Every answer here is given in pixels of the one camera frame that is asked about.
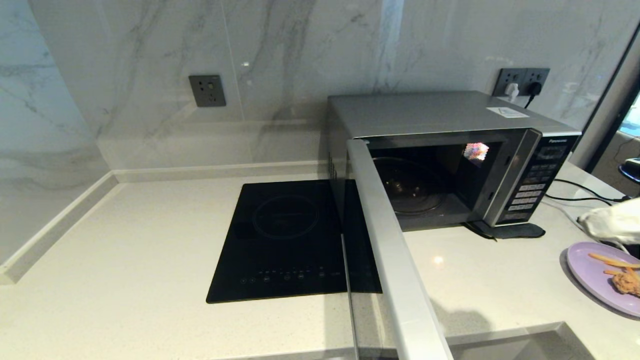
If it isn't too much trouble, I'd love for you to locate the black rubber pad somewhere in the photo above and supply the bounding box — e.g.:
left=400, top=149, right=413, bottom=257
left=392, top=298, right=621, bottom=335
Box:
left=465, top=220, right=547, bottom=241

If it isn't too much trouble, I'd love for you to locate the glass microwave turntable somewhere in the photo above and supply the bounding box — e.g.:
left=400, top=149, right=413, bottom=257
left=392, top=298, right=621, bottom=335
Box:
left=372, top=156, right=448, bottom=216

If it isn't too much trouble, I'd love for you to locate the purple plate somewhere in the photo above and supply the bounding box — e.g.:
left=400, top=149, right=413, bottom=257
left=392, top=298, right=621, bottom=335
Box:
left=566, top=242, right=640, bottom=318

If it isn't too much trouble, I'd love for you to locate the black induction cooktop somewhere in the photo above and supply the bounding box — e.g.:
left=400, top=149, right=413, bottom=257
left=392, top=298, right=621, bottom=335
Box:
left=206, top=180, right=357, bottom=304

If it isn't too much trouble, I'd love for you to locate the beige armchair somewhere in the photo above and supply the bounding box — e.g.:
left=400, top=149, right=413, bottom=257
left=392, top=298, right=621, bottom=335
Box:
left=592, top=131, right=640, bottom=196

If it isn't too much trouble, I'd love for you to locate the black power plug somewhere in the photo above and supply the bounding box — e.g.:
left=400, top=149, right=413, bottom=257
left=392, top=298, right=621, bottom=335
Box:
left=523, top=81, right=544, bottom=109

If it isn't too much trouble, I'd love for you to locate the grey single wall socket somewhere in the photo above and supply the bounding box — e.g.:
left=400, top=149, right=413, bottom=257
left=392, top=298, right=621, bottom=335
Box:
left=188, top=74, right=227, bottom=107

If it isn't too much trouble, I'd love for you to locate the grey double wall socket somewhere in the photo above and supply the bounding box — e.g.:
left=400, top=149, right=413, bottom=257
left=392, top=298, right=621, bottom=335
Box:
left=492, top=67, right=551, bottom=97

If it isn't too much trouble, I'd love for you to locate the fried chicken piece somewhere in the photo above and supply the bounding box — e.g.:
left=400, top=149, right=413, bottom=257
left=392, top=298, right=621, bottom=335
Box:
left=612, top=272, right=640, bottom=299

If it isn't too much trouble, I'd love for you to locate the silver Panasonic microwave oven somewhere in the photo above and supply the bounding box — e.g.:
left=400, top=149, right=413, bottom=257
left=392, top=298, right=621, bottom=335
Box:
left=327, top=91, right=583, bottom=233

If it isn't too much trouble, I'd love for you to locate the black power cable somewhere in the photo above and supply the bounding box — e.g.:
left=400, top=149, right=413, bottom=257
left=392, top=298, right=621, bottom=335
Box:
left=544, top=194, right=603, bottom=206
left=552, top=178, right=632, bottom=204

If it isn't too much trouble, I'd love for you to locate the white warning sticker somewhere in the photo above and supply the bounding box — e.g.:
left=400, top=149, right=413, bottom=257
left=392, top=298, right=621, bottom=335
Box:
left=487, top=106, right=530, bottom=119

